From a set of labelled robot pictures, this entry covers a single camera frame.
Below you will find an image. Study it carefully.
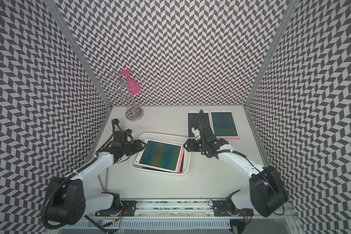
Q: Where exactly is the pink writing tablet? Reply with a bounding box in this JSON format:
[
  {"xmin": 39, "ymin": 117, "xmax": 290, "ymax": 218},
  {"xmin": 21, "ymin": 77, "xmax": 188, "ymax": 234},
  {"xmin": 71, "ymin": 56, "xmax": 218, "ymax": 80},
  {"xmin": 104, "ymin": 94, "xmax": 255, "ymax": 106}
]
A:
[
  {"xmin": 134, "ymin": 138, "xmax": 185, "ymax": 173},
  {"xmin": 186, "ymin": 110, "xmax": 212, "ymax": 138},
  {"xmin": 210, "ymin": 110, "xmax": 240, "ymax": 140}
]

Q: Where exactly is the white plastic storage box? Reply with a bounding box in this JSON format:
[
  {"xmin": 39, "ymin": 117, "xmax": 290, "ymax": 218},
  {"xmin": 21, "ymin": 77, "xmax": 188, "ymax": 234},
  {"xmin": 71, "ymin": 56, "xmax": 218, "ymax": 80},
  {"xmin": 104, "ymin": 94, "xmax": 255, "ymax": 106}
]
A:
[{"xmin": 130, "ymin": 133, "xmax": 191, "ymax": 176}]

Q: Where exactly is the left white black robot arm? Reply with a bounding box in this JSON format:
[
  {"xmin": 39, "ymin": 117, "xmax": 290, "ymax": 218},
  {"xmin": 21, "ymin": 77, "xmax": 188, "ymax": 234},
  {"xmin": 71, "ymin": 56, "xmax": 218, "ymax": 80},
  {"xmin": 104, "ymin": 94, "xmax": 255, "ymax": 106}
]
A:
[{"xmin": 41, "ymin": 119, "xmax": 146, "ymax": 230}]

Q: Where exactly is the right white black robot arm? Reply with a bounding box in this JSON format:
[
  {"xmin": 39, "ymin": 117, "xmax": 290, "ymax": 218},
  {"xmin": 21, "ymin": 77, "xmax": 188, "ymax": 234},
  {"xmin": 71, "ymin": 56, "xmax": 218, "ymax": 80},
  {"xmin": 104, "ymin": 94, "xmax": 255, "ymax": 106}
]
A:
[{"xmin": 183, "ymin": 124, "xmax": 289, "ymax": 217}]

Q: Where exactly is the chrome wire jewelry stand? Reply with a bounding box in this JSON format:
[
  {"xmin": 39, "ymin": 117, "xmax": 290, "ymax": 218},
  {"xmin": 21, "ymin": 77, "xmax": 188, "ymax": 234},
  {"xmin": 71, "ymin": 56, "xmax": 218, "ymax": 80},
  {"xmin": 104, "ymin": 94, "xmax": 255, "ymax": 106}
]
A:
[{"xmin": 99, "ymin": 72, "xmax": 144, "ymax": 121}]

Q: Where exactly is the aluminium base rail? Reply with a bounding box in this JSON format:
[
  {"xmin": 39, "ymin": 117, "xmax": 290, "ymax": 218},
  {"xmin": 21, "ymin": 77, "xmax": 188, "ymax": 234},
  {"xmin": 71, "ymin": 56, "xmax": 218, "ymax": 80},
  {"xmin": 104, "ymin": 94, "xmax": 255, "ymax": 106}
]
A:
[{"xmin": 51, "ymin": 198, "xmax": 299, "ymax": 220}]

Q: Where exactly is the aluminium corner post left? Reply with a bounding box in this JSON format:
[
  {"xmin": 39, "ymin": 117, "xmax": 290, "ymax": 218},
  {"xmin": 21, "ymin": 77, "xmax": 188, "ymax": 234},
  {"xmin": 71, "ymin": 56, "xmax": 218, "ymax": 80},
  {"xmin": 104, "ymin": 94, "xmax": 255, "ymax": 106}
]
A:
[{"xmin": 43, "ymin": 0, "xmax": 112, "ymax": 109}]

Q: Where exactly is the aluminium corner post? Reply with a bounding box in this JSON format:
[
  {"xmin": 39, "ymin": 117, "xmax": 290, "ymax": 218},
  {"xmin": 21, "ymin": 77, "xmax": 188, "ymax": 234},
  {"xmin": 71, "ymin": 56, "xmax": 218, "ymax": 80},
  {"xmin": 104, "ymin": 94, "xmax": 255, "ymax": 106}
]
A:
[
  {"xmin": 43, "ymin": 0, "xmax": 112, "ymax": 109},
  {"xmin": 244, "ymin": 0, "xmax": 300, "ymax": 109}
]

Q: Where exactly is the aluminium corner post right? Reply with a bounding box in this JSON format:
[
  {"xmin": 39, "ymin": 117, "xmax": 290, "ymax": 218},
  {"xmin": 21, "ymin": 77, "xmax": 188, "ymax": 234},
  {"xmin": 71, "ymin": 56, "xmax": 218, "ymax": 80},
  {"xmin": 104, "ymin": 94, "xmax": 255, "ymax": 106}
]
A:
[{"xmin": 244, "ymin": 0, "xmax": 300, "ymax": 109}]

